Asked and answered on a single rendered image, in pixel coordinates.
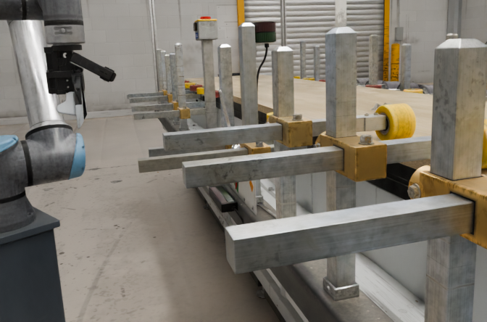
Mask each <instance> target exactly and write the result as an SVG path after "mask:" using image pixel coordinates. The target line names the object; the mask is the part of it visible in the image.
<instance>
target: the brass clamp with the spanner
mask: <svg viewBox="0 0 487 322"><path fill-rule="evenodd" d="M239 145H240V148H244V147H245V148H246V149H248V155H250V154H263V153H271V147H270V146H268V145H267V144H265V143H263V145H264V146H263V147H255V146H256V142H254V143H246V144H239Z"/></svg>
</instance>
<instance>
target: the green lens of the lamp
mask: <svg viewBox="0 0 487 322"><path fill-rule="evenodd" d="M264 41H276V33H255V42H264Z"/></svg>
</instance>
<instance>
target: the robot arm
mask: <svg viewBox="0 0 487 322"><path fill-rule="evenodd" d="M0 20H6V21H7V24H8V26H9V32H10V36H11V39H12V45H13V49H14V55H15V59H16V63H17V70H18V73H19V77H20V84H21V88H22V94H23V98H24V102H25V108H26V112H27V116H28V122H29V126H30V129H29V131H28V132H27V133H26V134H25V140H22V141H18V140H19V139H18V137H17V136H16V135H4V136H0V234H2V233H6V232H9V231H14V230H17V229H19V228H22V227H25V226H27V225H29V224H31V223H32V222H33V221H34V220H35V219H36V212H35V210H34V209H33V206H32V205H31V203H30V202H29V200H28V198H27V197H26V193H25V187H29V186H36V185H41V184H45V183H53V182H57V181H65V180H70V179H72V178H77V177H80V176H82V175H83V173H84V170H85V166H86V151H85V144H84V140H83V137H82V135H81V134H80V133H73V130H72V126H71V125H68V124H66V123H65V122H64V116H63V114H66V115H74V116H76V118H77V125H78V128H80V127H81V126H82V124H83V122H84V119H85V118H86V115H87V109H86V96H85V82H84V76H83V71H84V69H83V68H85V69H87V70H89V71H91V72H92V73H95V74H97V75H98V76H100V78H101V79H102V80H103V81H107V82H112V81H114V79H115V77H116V73H114V70H113V69H112V68H110V67H106V66H105V67H102V66H101V65H99V64H97V63H95V62H93V61H91V60H89V59H87V58H85V57H83V56H81V55H80V54H78V53H75V52H73V51H75V50H82V45H80V44H84V43H85V42H86V40H85V32H84V25H83V13H82V6H81V0H0ZM42 20H43V21H44V27H45V34H46V38H45V35H44V31H43V26H42ZM47 44H53V46H51V47H47ZM64 53H66V55H65V56H66V58H65V57H64V56H63V54H64ZM72 62H73V63H75V64H76V65H75V64H73V63H72ZM78 65H79V66H78ZM66 93H67V95H66V99H65V100H64V101H62V103H61V104H60V100H59V94H66Z"/></svg>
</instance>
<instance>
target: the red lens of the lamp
mask: <svg viewBox="0 0 487 322"><path fill-rule="evenodd" d="M252 24H253V25H254V26H255V32H262V31H276V24H275V22H257V23H252Z"/></svg>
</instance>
